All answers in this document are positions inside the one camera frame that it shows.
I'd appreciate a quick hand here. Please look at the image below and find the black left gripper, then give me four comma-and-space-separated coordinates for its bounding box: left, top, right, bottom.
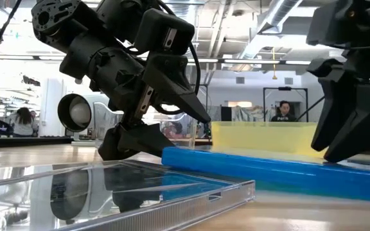
59, 8, 212, 161

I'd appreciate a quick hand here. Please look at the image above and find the clear jewel case black tray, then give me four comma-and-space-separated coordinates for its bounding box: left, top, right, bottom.
0, 159, 256, 231

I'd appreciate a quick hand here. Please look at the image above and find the blue jewel case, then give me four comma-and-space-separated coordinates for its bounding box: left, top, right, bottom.
161, 146, 370, 203

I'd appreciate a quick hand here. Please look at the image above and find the person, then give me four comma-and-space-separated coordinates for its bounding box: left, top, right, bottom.
270, 100, 297, 123
10, 107, 37, 137

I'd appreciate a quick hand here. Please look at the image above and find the black panel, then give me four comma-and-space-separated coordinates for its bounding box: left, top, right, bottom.
220, 106, 233, 122

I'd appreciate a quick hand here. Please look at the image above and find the white cylindrical lamp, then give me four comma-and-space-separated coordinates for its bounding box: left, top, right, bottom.
57, 92, 110, 133

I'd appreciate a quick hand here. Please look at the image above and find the grey crumpled sheet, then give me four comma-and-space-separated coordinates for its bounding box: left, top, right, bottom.
231, 105, 265, 123

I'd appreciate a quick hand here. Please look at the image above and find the yellow plastic bin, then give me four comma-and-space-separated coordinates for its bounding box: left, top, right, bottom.
210, 121, 329, 158

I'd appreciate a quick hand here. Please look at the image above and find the long ceiling light strip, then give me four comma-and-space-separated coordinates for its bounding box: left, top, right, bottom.
188, 57, 343, 66

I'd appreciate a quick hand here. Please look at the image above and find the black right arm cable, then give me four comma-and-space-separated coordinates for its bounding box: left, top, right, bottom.
295, 95, 326, 122

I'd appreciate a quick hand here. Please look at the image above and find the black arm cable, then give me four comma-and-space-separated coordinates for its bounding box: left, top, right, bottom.
295, 95, 326, 122
0, 0, 23, 83

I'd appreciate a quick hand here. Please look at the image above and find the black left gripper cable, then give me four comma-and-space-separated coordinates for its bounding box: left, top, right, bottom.
152, 40, 202, 116

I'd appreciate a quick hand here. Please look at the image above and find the black metal gantry frame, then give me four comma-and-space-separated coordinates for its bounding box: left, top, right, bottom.
263, 86, 309, 123

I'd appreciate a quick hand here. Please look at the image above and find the yellow hanging cord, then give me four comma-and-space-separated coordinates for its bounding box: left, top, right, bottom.
270, 47, 278, 80

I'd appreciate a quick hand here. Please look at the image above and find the silver ventilation duct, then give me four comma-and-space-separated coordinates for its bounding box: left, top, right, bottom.
258, 0, 304, 35

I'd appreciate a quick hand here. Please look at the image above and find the black aluminium table frame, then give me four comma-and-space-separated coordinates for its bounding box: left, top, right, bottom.
0, 136, 73, 149

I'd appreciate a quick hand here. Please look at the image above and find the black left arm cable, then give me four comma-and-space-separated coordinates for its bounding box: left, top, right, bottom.
0, 0, 23, 83

